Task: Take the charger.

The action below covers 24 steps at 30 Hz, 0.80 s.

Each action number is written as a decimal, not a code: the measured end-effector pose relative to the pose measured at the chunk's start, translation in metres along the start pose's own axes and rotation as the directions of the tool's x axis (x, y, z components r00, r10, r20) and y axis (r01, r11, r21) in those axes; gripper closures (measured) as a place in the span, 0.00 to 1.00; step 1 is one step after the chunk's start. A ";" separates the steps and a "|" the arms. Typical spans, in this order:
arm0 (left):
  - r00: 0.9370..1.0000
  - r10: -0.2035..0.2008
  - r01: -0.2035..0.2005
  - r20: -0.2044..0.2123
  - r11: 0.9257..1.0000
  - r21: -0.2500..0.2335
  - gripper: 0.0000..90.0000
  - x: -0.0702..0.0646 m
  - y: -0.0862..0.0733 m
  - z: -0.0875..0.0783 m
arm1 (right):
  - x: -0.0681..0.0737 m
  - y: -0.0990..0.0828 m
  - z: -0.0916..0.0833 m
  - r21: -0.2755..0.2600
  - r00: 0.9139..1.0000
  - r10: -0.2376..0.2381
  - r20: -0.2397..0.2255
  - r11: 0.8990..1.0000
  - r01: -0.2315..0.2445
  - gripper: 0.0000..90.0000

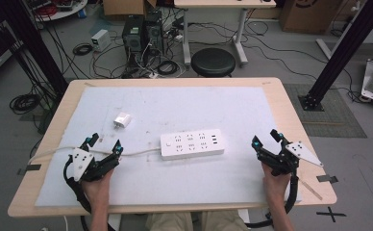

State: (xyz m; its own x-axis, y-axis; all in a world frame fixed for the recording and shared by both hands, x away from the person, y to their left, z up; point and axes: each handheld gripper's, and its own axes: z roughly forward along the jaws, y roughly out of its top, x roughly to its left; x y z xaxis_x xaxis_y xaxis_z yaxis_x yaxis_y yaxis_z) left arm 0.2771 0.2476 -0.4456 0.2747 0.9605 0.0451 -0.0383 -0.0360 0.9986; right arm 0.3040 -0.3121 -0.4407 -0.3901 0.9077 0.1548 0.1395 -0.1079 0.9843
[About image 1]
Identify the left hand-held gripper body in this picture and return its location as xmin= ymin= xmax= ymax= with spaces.
xmin=68 ymin=146 xmax=121 ymax=183

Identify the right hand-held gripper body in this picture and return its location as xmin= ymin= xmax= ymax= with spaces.
xmin=256 ymin=141 xmax=324 ymax=177

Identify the white charger adapter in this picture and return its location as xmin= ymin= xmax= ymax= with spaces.
xmin=112 ymin=112 xmax=133 ymax=130

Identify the white power strip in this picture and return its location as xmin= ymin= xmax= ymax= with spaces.
xmin=160 ymin=128 xmax=226 ymax=162

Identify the person's right hand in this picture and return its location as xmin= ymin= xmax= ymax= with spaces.
xmin=261 ymin=162 xmax=293 ymax=204

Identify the person's left hand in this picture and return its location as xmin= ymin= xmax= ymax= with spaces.
xmin=80 ymin=167 xmax=115 ymax=210

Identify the wooden table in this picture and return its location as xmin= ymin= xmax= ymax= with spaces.
xmin=7 ymin=76 xmax=338 ymax=218

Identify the thin wooden stick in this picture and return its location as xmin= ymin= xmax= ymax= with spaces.
xmin=297 ymin=177 xmax=324 ymax=201

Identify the black tape strip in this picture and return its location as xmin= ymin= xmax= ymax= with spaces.
xmin=315 ymin=174 xmax=339 ymax=185
xmin=16 ymin=164 xmax=42 ymax=176

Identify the grey floor mat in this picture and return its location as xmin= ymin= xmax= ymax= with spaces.
xmin=283 ymin=83 xmax=368 ymax=140

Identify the black tape cross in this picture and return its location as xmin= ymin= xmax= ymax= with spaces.
xmin=315 ymin=206 xmax=348 ymax=223

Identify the white foam mat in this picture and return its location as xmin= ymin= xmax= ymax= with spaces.
xmin=35 ymin=85 xmax=303 ymax=207

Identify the person's right leg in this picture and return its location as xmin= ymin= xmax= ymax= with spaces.
xmin=201 ymin=209 xmax=250 ymax=231

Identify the person's leg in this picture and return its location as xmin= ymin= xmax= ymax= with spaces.
xmin=201 ymin=209 xmax=250 ymax=231
xmin=143 ymin=212 xmax=194 ymax=231

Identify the person's left leg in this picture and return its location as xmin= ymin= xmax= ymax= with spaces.
xmin=143 ymin=212 xmax=194 ymax=231

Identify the black round stool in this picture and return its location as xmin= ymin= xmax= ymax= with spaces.
xmin=190 ymin=47 xmax=237 ymax=78

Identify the white power supply box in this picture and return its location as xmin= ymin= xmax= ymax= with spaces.
xmin=90 ymin=29 xmax=112 ymax=53

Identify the black computer tower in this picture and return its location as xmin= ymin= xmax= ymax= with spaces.
xmin=121 ymin=14 xmax=146 ymax=67
xmin=143 ymin=11 xmax=165 ymax=56

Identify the large cardboard box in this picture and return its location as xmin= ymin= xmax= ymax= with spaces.
xmin=278 ymin=0 xmax=345 ymax=36

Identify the round white table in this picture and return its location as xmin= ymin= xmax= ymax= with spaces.
xmin=23 ymin=0 xmax=89 ymax=23

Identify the white desk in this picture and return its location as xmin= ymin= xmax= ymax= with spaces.
xmin=173 ymin=0 xmax=277 ymax=67

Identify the white power strip cable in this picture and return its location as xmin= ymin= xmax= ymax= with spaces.
xmin=27 ymin=145 xmax=162 ymax=166

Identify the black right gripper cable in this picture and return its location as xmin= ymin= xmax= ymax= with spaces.
xmin=245 ymin=170 xmax=300 ymax=229

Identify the large black cable coil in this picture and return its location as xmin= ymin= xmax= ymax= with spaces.
xmin=9 ymin=93 xmax=41 ymax=116

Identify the small black cable coil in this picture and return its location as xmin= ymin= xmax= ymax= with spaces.
xmin=71 ymin=42 xmax=94 ymax=57

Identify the black metal post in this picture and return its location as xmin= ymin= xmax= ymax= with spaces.
xmin=297 ymin=0 xmax=373 ymax=112
xmin=0 ymin=0 xmax=70 ymax=96

